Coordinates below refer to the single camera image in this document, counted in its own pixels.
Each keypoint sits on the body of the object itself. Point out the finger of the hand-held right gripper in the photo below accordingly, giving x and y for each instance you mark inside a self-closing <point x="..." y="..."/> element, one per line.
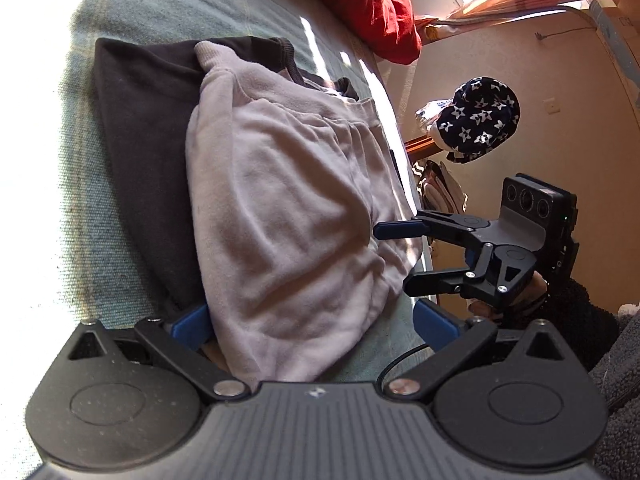
<point x="400" y="230"/>
<point x="435" y="282"/>

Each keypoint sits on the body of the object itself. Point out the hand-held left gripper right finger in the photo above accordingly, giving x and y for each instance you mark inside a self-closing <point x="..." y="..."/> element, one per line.
<point x="435" y="327"/>

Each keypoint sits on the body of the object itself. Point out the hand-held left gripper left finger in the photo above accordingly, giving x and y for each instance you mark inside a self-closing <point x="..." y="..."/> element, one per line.
<point x="192" y="327"/>

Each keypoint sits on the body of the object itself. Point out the grey black raglan sweatshirt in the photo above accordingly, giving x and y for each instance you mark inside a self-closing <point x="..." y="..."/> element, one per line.
<point x="275" y="210"/>

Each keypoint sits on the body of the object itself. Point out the person's right forearm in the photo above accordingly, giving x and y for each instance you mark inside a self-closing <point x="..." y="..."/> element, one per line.
<point x="585" y="320"/>

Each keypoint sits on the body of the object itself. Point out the stack of folded clothes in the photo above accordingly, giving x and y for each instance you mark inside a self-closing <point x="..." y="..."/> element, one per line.
<point x="442" y="187"/>

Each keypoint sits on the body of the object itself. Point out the person's right hand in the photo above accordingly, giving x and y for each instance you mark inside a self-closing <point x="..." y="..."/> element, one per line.
<point x="482" y="308"/>

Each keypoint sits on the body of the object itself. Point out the wooden chair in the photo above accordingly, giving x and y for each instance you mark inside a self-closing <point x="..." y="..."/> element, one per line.
<point x="422" y="144"/>

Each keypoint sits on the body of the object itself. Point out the navy star-patterned cloth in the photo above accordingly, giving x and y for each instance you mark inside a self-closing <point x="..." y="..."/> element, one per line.
<point x="477" y="120"/>

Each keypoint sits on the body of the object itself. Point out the green plaid blanket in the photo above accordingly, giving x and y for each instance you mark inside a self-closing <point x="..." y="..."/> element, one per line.
<point x="150" y="5"/>

